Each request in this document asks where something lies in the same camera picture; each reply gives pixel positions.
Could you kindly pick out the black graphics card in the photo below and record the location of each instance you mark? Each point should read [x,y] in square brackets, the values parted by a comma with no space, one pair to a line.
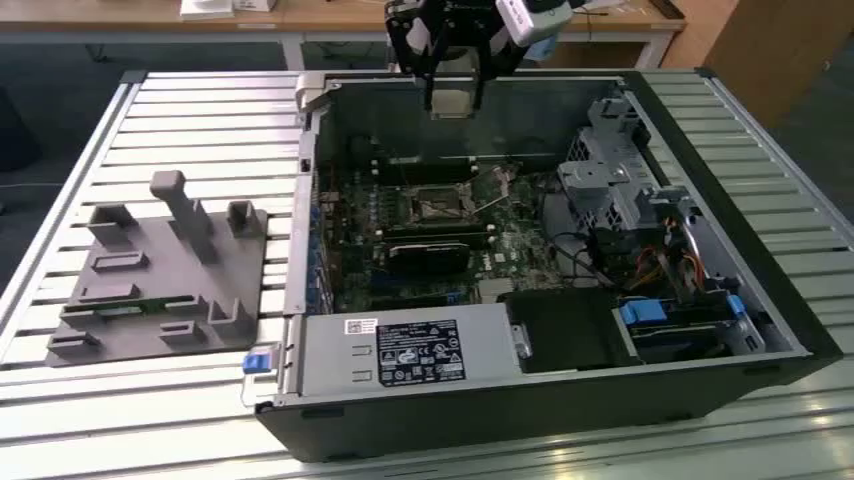
[427,257]

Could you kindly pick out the green RAM stick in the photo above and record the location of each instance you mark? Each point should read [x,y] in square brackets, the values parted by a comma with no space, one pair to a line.
[123,309]

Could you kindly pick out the small white box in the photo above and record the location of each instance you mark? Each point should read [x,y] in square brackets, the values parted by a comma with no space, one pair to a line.
[257,5]

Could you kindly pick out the black open PC case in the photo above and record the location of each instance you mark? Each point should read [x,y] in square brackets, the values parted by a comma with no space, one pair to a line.
[467,425]

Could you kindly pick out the blue disk carrier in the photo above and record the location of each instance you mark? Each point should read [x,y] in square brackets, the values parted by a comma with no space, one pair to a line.
[644,310]

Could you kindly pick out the black power supply label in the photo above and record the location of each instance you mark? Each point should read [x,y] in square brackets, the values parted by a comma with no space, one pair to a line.
[421,350]

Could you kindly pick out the pale blue teach pendant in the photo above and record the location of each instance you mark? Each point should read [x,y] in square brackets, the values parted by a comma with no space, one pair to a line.
[544,50]

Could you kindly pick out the black RAM slot bank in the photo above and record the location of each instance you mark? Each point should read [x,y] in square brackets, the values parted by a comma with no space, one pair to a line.
[434,170]

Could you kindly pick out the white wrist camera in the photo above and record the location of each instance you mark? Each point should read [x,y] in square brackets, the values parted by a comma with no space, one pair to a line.
[534,17]

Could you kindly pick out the silver square CPU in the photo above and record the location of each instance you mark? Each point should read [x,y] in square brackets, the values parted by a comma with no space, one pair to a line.
[454,102]

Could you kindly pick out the grey power supply unit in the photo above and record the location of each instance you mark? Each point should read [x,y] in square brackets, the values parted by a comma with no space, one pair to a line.
[321,350]

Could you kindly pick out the black RAM slot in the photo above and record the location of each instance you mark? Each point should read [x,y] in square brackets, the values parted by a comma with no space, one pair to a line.
[434,231]
[434,240]

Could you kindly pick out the white QR code sticker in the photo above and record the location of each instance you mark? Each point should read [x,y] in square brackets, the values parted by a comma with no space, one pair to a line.
[361,326]

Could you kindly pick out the black plastic shroud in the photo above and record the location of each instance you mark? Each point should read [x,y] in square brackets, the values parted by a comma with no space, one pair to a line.
[568,325]

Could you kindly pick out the silver metal drive cage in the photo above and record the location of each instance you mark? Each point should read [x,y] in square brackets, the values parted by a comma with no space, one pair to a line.
[601,185]

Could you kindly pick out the wooden desk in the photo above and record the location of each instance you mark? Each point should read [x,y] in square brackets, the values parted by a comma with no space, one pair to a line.
[134,22]

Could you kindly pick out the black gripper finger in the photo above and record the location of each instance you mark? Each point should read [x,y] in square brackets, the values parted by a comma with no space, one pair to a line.
[433,97]
[481,85]

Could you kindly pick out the black CPU socket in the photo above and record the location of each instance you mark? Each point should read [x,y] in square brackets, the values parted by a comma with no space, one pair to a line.
[441,202]

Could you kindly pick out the green motherboard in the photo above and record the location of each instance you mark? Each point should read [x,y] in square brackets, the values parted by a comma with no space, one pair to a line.
[528,240]

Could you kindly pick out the wooden cabinet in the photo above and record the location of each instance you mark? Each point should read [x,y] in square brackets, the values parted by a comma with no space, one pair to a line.
[788,50]

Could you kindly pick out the silver chipset heatsink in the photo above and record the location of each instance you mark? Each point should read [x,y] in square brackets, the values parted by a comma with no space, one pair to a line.
[497,289]

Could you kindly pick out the blue case latch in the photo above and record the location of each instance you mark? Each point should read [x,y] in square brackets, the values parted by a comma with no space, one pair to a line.
[257,361]

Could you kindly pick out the blue plastic clip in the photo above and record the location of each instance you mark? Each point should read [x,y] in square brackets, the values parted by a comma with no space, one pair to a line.
[736,305]

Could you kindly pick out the white papers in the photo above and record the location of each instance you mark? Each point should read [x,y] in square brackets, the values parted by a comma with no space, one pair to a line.
[621,6]

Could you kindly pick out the grey parts rack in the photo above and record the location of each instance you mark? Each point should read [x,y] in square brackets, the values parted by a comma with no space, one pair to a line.
[167,300]

